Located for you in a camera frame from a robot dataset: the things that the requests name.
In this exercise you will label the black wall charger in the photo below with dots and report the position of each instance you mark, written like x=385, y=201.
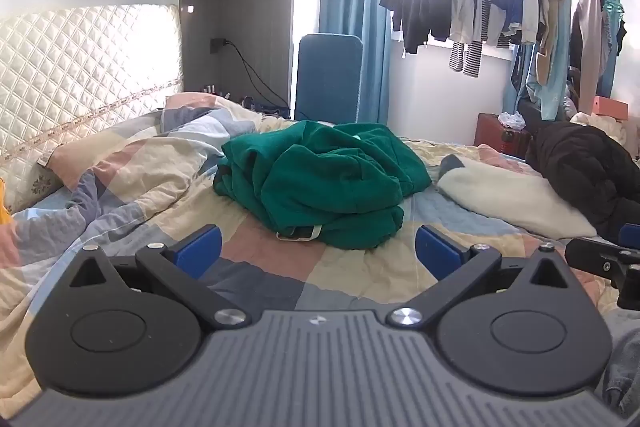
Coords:
x=217, y=46

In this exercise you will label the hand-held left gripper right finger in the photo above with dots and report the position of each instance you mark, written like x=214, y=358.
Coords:
x=437, y=256

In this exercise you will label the small cosmetic bottles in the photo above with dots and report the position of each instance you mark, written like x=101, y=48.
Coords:
x=215, y=92

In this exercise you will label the white hanging shirt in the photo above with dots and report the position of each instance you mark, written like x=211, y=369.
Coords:
x=462, y=12

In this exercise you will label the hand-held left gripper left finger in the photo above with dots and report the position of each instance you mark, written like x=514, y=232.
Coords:
x=200, y=249

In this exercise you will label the black puffer jacket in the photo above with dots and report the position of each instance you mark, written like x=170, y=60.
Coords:
x=575, y=167

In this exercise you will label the striped hanging shirt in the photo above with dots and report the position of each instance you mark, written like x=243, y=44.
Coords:
x=470, y=57

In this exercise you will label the white fluffy cloth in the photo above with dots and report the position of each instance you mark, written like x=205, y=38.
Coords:
x=505, y=199

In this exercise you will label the pink hanging trousers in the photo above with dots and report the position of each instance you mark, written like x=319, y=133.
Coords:
x=587, y=22

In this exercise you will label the patchwork quilt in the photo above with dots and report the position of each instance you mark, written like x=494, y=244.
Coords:
x=125, y=187

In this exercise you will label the red storage box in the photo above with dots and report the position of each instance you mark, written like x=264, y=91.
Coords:
x=492, y=134

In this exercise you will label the white plastic bag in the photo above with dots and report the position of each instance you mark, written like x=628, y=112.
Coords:
x=511, y=120

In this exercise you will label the green clip hanger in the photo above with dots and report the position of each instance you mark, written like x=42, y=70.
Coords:
x=614, y=7

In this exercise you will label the blue window curtain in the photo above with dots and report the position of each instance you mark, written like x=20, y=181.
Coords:
x=375, y=72

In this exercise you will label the blue upholstered panel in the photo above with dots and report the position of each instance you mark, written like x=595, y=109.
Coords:
x=327, y=77

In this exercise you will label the dark patterned hanging garment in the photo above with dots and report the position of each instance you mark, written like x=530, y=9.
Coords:
x=616, y=32

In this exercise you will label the green hoodie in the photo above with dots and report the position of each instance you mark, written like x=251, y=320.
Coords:
x=325, y=177

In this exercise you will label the rack of hanging clothes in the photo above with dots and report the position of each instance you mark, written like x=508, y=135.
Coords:
x=562, y=57

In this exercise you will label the cream quilted headboard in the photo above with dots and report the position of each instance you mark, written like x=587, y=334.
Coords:
x=75, y=67

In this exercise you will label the yellow cloth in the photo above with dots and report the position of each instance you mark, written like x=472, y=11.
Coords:
x=4, y=207

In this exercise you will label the pink shoebox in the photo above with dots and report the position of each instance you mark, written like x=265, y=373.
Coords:
x=610, y=106

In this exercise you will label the cream bundled blanket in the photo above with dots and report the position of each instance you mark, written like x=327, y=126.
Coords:
x=607, y=127

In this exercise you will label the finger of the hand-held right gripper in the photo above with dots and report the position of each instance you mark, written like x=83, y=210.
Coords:
x=631, y=236
x=595, y=256

